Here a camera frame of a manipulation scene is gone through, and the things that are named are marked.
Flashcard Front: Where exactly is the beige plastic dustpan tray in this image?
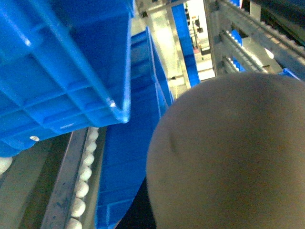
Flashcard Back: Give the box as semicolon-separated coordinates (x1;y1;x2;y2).
147;73;305;229

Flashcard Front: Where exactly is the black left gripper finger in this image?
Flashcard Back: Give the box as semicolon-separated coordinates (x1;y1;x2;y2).
115;178;156;229

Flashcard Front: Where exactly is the blue crate rear left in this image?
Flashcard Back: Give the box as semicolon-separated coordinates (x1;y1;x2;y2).
95;29;173;229

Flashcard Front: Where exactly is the blue crate front left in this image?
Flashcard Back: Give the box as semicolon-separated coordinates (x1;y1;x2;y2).
0;0;135;157

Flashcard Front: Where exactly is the blue crate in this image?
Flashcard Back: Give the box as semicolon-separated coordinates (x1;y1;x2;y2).
95;29;173;229
0;0;135;157

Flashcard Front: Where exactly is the steel roller shelf rack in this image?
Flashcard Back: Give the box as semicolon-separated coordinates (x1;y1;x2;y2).
0;0;305;229

